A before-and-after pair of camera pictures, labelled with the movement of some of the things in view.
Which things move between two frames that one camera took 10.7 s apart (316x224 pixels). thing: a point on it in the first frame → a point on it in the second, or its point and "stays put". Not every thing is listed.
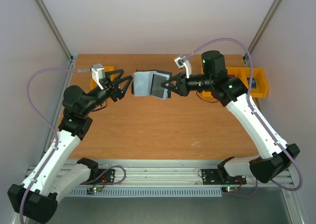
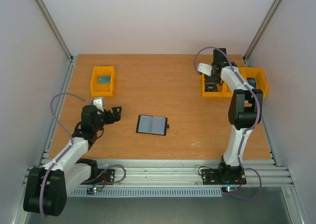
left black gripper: (116, 92) → (117, 116)
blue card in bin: (254, 83) stays put
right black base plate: (211, 176) stays put
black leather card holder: (148, 83) → (152, 125)
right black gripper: (183, 85) → (212, 79)
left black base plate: (108, 177) stays put
